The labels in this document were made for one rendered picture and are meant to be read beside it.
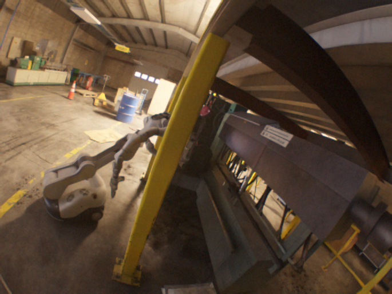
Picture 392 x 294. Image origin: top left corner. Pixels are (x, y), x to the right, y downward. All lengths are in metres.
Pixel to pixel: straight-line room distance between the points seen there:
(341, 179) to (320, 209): 0.21
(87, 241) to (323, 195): 1.85
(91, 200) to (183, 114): 1.18
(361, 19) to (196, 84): 0.80
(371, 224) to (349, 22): 0.95
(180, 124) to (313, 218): 0.94
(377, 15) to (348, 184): 0.84
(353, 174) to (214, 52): 0.97
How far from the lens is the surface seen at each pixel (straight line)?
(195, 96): 0.66
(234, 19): 0.57
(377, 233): 1.07
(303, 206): 1.18
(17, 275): 1.59
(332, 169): 1.15
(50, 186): 1.61
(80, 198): 1.55
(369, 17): 0.86
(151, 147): 1.89
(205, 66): 0.68
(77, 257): 1.58
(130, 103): 5.42
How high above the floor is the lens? 1.38
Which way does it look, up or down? 13 degrees down
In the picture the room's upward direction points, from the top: 24 degrees clockwise
